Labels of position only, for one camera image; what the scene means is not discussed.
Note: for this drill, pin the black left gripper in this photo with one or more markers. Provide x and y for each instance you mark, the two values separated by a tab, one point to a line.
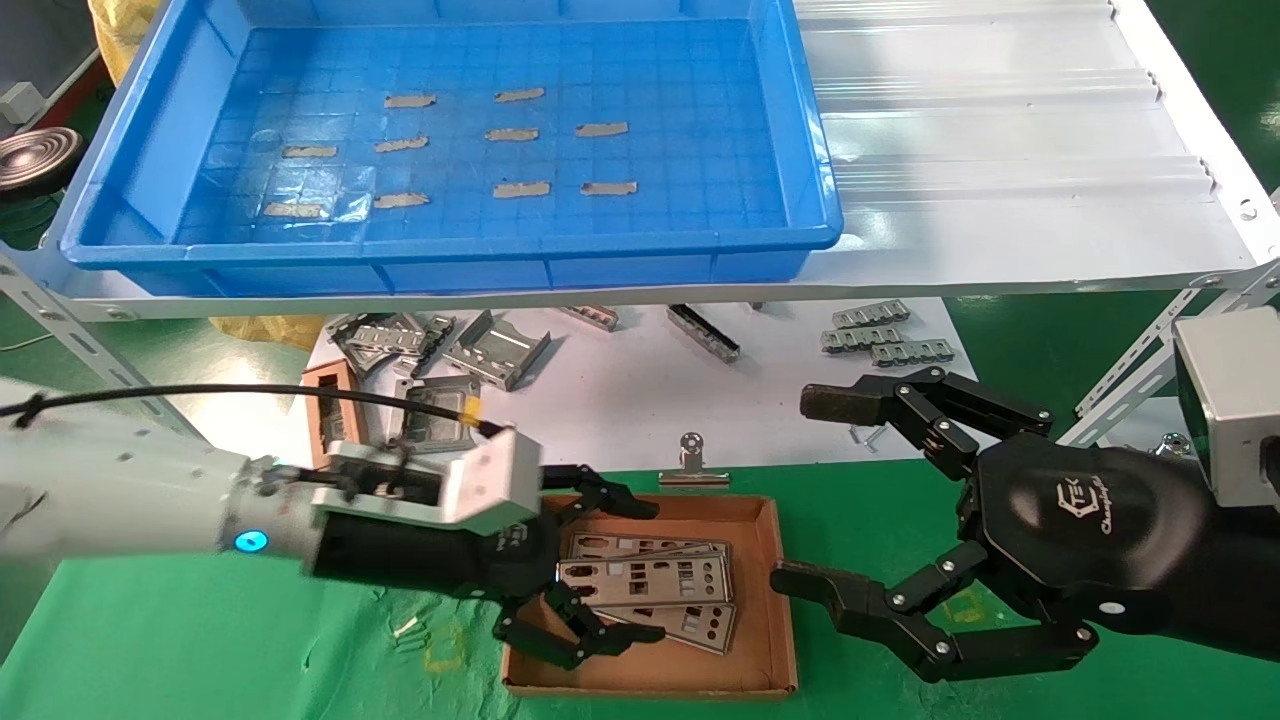
420	555

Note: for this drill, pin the brown cardboard box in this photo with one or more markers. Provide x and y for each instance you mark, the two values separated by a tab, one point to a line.
760	600

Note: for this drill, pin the silver square metal bracket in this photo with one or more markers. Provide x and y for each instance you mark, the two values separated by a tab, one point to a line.
450	388

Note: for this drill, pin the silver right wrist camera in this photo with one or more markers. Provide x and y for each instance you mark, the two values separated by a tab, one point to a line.
1230	400

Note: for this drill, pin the green table cloth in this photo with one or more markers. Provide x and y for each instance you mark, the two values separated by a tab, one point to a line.
200	650

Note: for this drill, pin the small slotted metal piece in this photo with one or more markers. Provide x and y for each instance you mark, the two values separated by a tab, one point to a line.
437	330

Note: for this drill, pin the perforated white shelf post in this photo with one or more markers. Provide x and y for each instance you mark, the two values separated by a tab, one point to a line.
1130	380
80	340

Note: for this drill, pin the small white scrap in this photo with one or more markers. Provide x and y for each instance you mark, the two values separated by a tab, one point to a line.
408	628

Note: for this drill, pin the white metal shelf board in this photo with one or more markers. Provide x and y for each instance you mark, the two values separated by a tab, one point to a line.
1000	200

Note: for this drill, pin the short silver slotted strip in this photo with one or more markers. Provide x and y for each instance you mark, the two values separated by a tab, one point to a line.
595	318

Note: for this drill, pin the dark metal bar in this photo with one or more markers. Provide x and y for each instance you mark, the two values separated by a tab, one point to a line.
705	335

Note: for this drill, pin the small silver screw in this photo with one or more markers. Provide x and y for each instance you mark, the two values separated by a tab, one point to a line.
872	438

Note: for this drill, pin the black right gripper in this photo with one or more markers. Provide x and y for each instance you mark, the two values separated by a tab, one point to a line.
1080	530

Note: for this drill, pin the silver bent metal bracket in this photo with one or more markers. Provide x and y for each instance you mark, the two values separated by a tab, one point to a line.
500	355

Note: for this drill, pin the black round disc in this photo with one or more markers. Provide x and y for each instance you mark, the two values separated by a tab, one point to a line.
35	160

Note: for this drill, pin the brown rectangular frame box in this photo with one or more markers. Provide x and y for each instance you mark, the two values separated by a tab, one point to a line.
317	425

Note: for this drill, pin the silver slotted metal strip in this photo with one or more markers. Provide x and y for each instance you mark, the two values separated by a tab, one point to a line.
860	340
910	353
870	315

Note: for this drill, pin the blue plastic tray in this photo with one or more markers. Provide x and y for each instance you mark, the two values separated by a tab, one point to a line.
700	200

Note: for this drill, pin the grey tape strip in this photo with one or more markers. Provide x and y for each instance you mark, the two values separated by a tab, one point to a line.
293	209
511	134
608	188
410	101
401	200
519	95
310	151
401	144
601	129
521	189

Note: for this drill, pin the small grey box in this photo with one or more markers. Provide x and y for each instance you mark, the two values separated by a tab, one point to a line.
15	103

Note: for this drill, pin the grey slotted metal plate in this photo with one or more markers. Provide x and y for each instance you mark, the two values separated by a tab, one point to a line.
375	340

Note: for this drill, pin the silver I/O shield plate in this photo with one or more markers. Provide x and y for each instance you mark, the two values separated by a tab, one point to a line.
650	545
700	630
650	580

